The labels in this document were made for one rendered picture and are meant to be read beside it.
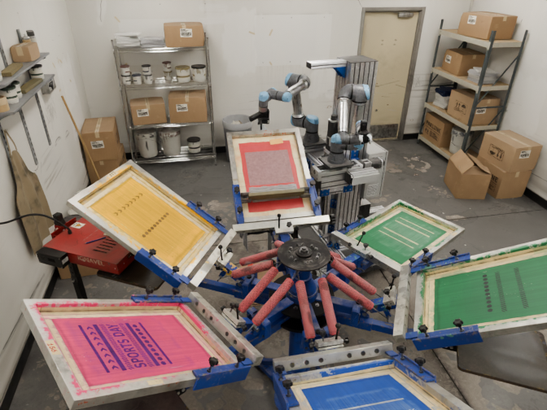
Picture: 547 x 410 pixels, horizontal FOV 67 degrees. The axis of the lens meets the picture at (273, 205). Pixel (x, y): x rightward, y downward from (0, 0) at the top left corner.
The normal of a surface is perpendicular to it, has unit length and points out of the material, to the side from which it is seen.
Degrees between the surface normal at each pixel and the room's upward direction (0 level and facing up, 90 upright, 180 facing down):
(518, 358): 0
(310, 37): 90
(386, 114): 90
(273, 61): 90
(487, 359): 0
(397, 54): 90
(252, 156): 32
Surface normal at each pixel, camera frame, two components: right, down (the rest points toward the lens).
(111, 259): 0.01, -0.86
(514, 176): 0.15, 0.50
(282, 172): 0.11, -0.46
